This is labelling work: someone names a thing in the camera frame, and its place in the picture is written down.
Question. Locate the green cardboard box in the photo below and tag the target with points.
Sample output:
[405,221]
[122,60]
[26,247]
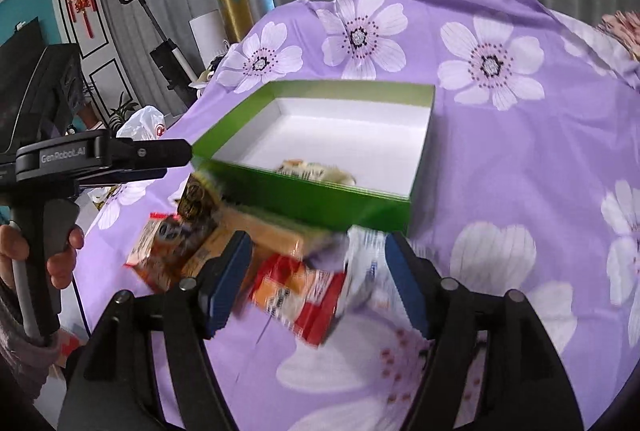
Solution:
[374,130]

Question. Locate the tan kraft snack bag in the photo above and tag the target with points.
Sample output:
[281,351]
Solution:
[212,248]

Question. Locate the white silver snack packet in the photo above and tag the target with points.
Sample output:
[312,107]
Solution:
[368,281]

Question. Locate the potted plant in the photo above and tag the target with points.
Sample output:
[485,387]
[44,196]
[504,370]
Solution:
[125,108]

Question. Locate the person grey sleeve forearm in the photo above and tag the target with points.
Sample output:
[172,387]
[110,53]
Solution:
[28,360]

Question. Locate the white air purifier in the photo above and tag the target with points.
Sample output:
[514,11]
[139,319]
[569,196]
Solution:
[210,36]

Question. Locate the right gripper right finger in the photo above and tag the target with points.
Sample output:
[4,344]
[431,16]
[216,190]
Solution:
[416,281]

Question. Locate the white carrot snack packet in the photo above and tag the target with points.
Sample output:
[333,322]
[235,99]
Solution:
[315,172]

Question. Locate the gold brown candy bag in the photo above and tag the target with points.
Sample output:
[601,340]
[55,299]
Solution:
[200,201]

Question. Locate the pile of folded clothes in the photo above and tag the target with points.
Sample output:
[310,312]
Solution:
[625,28]

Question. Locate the purple floral tablecloth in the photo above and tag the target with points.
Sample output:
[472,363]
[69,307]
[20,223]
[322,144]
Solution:
[533,183]

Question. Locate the orange red snack packet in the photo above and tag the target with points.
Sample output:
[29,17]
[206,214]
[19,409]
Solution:
[304,300]

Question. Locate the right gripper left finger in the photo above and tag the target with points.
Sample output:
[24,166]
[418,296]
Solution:
[219,283]

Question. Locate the black upright vacuum cleaner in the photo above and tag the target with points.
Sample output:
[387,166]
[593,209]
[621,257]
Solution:
[170,60]

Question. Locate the red beige snack packet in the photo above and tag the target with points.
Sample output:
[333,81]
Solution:
[165,244]

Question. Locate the yellow cracker pack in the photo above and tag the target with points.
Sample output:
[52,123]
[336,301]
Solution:
[275,233]

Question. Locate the white plastic bag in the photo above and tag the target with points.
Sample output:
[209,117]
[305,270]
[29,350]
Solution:
[147,123]

